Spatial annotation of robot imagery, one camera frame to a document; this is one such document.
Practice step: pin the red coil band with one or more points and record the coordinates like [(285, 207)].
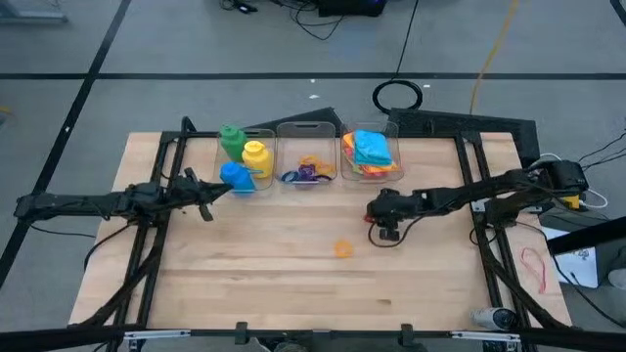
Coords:
[(367, 219)]

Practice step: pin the yellow sports bottle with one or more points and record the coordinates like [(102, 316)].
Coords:
[(256, 157)]

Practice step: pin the green sports bottle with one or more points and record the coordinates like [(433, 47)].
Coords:
[(232, 142)]

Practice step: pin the black wedge panel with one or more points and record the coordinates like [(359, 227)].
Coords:
[(313, 118)]

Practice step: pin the orange coil band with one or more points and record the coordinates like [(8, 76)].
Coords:
[(313, 160)]

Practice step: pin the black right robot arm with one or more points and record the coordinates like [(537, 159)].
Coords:
[(489, 193)]

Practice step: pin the silver frame bracket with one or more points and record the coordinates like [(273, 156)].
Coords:
[(484, 335), (156, 335)]

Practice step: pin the blue microfibre cloth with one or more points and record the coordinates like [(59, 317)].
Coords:
[(371, 148)]

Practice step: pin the clear plastic bin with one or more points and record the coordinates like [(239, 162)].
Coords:
[(303, 144), (220, 163), (398, 166)]

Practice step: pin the black flat panel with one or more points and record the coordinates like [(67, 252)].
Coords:
[(464, 124)]

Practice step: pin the yellow plug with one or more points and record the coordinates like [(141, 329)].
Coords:
[(571, 202)]

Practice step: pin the blue coil band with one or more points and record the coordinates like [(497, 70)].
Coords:
[(288, 177)]

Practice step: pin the grey metal floor base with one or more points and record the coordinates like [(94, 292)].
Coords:
[(29, 10)]

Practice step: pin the white and black cylinder device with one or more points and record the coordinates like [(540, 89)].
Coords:
[(496, 319)]

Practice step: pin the black electronics box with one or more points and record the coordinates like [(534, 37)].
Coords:
[(349, 6)]

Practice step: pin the yellow orange stick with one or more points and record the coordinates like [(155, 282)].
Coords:
[(326, 169), (344, 249)]

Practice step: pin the white paper sheet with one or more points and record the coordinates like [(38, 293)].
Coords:
[(582, 264)]

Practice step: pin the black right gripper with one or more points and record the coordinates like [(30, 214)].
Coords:
[(393, 207)]

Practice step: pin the blue sports bottle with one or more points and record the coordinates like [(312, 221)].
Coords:
[(237, 177)]

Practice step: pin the black coil band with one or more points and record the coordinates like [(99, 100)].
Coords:
[(326, 179)]

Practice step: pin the pink microfibre cloth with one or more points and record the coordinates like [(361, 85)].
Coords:
[(348, 157)]

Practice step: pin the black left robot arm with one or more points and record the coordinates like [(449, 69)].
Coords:
[(88, 203)]

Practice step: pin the black aluminium rig frame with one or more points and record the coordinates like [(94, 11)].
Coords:
[(49, 339)]

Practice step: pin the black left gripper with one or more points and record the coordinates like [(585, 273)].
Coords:
[(183, 191)]

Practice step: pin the orange microfibre cloth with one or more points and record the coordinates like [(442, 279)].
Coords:
[(379, 169)]

